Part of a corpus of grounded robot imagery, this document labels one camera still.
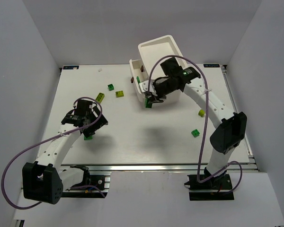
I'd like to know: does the green 2x3 lego brick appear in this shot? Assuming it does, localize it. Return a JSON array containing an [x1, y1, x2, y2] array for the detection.
[[84, 135, 93, 140], [144, 97, 152, 108]]

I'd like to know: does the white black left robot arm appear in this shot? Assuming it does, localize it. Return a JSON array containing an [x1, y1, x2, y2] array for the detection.
[[22, 97, 108, 204]]

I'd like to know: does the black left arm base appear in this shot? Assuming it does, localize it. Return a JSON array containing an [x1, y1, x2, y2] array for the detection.
[[59, 165, 110, 199]]

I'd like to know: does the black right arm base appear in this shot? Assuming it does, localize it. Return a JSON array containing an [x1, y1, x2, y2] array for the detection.
[[184, 174, 234, 201]]

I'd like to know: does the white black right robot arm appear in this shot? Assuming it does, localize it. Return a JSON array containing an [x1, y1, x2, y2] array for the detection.
[[146, 54, 247, 183]]

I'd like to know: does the lime 2x4 lego brick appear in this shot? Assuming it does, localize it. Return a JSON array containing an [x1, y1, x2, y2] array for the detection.
[[96, 93, 105, 103]]

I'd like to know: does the blue right corner label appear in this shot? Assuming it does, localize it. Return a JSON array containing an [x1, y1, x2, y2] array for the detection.
[[203, 63, 220, 68]]

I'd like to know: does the blue corner label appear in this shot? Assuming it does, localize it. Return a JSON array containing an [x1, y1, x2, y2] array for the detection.
[[62, 65, 79, 70], [203, 63, 220, 68]]

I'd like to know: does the white drawer cabinet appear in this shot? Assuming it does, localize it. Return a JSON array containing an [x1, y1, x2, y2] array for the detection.
[[138, 35, 187, 106]]

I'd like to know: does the dark green 2x2 lego brick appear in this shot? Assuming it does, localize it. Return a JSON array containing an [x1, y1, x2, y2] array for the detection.
[[107, 84, 114, 91]]

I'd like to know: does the lime 2x2 lego brick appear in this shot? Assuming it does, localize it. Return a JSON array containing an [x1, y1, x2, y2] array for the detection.
[[115, 90, 124, 98]]

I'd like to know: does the small lime lego brick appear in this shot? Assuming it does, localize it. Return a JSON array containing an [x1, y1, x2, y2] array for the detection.
[[198, 110, 205, 117]]

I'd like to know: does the blue left corner label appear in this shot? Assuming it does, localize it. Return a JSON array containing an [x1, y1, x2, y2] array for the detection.
[[62, 65, 79, 70]]

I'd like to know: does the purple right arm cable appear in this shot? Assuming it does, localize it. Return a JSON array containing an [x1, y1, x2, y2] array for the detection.
[[148, 55, 243, 194]]

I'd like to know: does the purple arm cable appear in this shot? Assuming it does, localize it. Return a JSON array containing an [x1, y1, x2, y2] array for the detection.
[[1, 96, 107, 210], [148, 55, 243, 194]]

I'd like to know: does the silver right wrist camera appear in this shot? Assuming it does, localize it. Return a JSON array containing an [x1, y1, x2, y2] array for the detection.
[[139, 80, 157, 96]]

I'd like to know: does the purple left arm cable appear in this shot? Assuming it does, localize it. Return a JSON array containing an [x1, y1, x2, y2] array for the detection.
[[1, 96, 107, 210]]

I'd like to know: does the aluminium table frame rail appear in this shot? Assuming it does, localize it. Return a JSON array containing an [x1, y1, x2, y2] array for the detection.
[[221, 65, 258, 171]]

